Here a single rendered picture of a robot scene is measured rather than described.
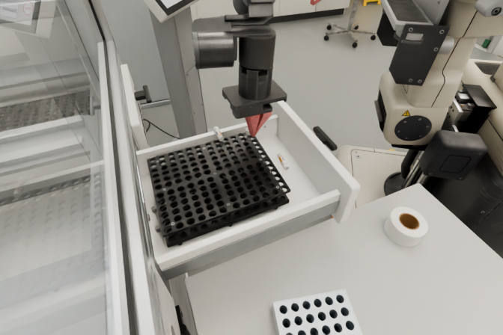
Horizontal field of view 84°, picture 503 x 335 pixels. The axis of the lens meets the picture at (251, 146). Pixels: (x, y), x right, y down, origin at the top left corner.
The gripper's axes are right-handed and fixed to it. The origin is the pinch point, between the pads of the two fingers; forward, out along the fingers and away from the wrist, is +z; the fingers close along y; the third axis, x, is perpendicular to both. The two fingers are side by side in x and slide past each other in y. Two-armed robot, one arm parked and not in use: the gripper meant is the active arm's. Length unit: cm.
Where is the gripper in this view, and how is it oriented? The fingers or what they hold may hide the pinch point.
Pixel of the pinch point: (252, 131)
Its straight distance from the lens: 55.2
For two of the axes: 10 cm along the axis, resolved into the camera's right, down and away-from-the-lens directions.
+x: 4.0, 6.3, -6.7
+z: -0.4, 7.4, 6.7
